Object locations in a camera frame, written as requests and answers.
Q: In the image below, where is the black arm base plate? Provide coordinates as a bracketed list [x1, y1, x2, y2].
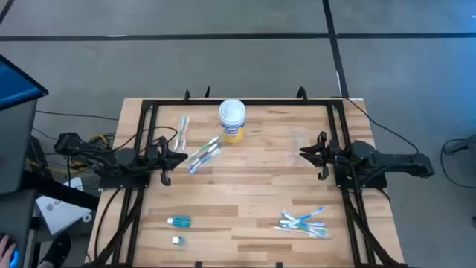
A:
[334, 169, 388, 190]
[98, 171, 152, 190]

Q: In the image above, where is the yellow cable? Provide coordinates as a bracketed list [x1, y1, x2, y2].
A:
[26, 159, 97, 175]

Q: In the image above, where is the grey stand foot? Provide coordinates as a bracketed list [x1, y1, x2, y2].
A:
[443, 133, 476, 156]

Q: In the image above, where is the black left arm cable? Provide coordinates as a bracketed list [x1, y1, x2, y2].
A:
[111, 125, 179, 152]

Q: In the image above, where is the blue screen monitor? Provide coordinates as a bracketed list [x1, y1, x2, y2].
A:
[0, 54, 50, 112]

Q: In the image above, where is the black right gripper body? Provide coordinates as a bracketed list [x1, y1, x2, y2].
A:
[315, 130, 341, 182]

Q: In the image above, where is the clear acrylic holder box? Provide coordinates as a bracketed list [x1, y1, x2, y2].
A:
[288, 126, 309, 157]

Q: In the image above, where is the black metal table frame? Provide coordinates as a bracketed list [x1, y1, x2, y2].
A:
[87, 87, 410, 268]

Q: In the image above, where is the teal toothbrush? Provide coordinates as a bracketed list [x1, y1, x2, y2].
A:
[308, 225, 330, 239]

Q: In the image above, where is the blue mouthwash bottle white cap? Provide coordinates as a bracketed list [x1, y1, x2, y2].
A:
[166, 216, 193, 229]

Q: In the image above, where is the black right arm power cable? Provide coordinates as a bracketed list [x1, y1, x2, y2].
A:
[330, 95, 420, 154]

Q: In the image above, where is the black desk beam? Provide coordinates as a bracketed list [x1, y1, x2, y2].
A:
[22, 169, 100, 210]

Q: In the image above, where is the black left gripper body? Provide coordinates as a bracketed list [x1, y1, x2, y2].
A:
[147, 135, 176, 187]

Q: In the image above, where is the green toothbrush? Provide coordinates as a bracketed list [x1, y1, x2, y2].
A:
[187, 135, 221, 159]
[278, 220, 328, 237]

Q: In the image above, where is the yellow white Lysol wipes canister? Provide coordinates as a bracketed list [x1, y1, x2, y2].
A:
[218, 98, 247, 144]

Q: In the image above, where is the grey cabinet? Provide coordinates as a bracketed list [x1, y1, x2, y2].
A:
[0, 97, 39, 194]

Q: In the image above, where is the black floor cable loop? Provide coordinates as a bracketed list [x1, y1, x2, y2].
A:
[440, 138, 476, 189]

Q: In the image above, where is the thin black floor cable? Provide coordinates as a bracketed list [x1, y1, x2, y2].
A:
[35, 109, 120, 122]

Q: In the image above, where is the white paper booklet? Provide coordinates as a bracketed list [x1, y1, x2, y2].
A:
[35, 176, 92, 236]

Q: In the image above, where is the person's foot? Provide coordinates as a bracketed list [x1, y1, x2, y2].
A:
[39, 232, 72, 268]

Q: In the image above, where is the person's hand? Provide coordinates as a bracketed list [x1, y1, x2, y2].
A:
[0, 234, 18, 268]

